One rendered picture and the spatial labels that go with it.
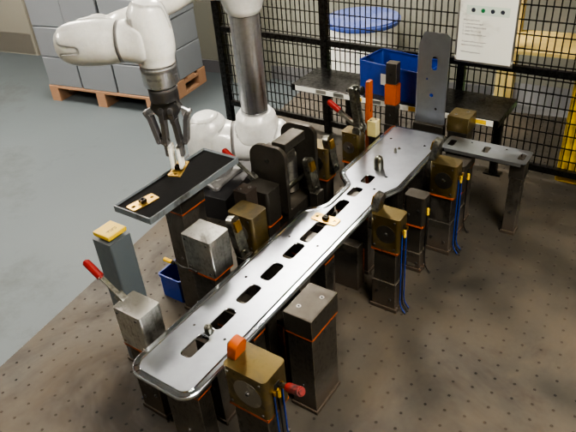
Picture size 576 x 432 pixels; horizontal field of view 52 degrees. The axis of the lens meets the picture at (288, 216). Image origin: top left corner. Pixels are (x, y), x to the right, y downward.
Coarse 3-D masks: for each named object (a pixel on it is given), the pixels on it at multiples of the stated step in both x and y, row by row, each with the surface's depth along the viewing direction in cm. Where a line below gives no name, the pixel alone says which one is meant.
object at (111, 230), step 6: (108, 222) 152; (114, 222) 152; (102, 228) 150; (108, 228) 150; (114, 228) 150; (120, 228) 150; (96, 234) 149; (102, 234) 148; (108, 234) 148; (114, 234) 148; (108, 240) 147
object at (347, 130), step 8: (352, 128) 212; (344, 136) 211; (352, 136) 209; (360, 136) 209; (344, 144) 213; (352, 144) 211; (360, 144) 211; (344, 152) 215; (352, 152) 212; (360, 152) 213; (344, 160) 217
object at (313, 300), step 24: (312, 288) 145; (288, 312) 139; (312, 312) 138; (336, 312) 146; (288, 336) 144; (312, 336) 138; (336, 336) 151; (312, 360) 143; (336, 360) 155; (312, 384) 148; (336, 384) 160; (312, 408) 154
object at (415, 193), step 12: (408, 192) 185; (420, 192) 185; (408, 204) 186; (420, 204) 183; (408, 216) 188; (420, 216) 185; (420, 228) 188; (408, 240) 194; (420, 240) 191; (408, 252) 196; (420, 252) 195; (408, 264) 199; (420, 264) 197
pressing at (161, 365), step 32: (352, 160) 202; (384, 160) 201; (416, 160) 200; (384, 192) 185; (288, 224) 173; (352, 224) 172; (256, 256) 162; (320, 256) 160; (224, 288) 152; (288, 288) 150; (192, 320) 143; (256, 320) 142; (160, 352) 135; (224, 352) 134; (160, 384) 128; (192, 384) 127
